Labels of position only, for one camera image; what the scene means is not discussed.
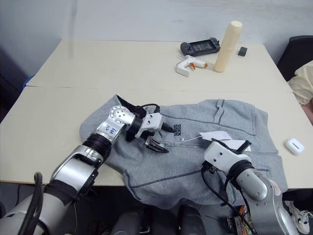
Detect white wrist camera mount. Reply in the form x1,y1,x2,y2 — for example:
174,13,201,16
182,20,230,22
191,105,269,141
203,141,253,170
134,112,164,138

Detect white sneaker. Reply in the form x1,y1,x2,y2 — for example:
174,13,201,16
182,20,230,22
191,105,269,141
283,200,313,235

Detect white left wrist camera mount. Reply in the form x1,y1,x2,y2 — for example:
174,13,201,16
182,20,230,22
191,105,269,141
134,112,164,138

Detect dark rounded shape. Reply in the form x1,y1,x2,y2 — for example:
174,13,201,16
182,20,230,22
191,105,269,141
177,204,206,235
114,211,148,235

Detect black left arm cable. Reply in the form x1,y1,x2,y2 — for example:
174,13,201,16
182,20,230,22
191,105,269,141
23,171,50,235

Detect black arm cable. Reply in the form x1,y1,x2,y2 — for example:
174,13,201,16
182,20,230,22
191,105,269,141
201,168,245,209
23,171,50,235

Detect cream cloth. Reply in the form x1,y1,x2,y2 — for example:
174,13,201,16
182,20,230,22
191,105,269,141
288,60,313,106

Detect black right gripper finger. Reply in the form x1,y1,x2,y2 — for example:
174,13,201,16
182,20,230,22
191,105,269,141
235,140,253,154

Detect white glue gun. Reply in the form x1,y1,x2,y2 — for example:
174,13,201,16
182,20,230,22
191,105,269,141
174,55,209,78

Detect grey zip jacket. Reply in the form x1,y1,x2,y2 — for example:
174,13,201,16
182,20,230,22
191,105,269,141
80,94,289,211

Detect tall cream cylinder bottle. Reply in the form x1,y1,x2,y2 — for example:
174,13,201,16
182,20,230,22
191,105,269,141
214,21,243,73

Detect white paper hang tag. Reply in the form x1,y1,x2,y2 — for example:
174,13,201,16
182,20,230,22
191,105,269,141
225,139,251,153
199,130,232,143

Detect circuit board with wires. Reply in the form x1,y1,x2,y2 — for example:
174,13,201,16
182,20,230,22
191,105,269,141
225,205,258,235

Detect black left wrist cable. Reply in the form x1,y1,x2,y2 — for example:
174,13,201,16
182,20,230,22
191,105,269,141
125,103,161,142

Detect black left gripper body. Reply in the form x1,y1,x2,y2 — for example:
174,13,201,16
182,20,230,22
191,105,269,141
139,130,160,145

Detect white earbuds case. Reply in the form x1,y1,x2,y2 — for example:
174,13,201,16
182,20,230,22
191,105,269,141
284,138,305,155

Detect dark grey handheld game console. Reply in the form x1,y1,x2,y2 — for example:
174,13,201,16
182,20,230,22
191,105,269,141
180,37,221,56

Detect black chair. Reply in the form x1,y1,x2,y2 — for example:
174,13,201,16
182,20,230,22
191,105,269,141
276,35,313,82

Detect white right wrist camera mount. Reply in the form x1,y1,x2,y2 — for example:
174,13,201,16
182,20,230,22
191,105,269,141
203,141,253,170

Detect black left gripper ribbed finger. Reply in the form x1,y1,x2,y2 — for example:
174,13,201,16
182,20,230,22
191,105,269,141
145,138,170,154

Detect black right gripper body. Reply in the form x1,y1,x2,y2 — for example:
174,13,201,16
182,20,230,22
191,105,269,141
201,161,221,175

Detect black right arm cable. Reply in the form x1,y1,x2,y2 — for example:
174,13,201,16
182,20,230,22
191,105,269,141
201,168,245,209

